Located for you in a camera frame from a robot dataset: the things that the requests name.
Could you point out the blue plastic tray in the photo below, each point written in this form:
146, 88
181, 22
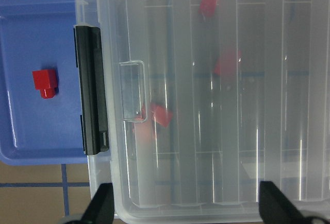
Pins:
38, 35

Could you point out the red block far corner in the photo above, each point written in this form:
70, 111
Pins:
207, 8

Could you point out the black box latch handle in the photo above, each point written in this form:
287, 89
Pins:
89, 61

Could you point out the red block near latch lower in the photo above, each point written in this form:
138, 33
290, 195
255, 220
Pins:
144, 132

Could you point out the clear plastic storage box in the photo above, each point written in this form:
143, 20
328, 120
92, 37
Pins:
98, 172

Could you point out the red block from tray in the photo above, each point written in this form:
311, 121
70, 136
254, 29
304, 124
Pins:
45, 81

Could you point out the clear plastic box lid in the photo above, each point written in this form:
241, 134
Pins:
219, 100

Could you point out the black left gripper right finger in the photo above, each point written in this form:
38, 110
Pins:
275, 207

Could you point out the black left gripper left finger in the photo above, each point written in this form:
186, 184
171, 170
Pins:
101, 207

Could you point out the red block middle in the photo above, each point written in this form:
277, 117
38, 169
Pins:
226, 64

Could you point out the red block latch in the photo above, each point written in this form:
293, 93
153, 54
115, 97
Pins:
144, 132
161, 115

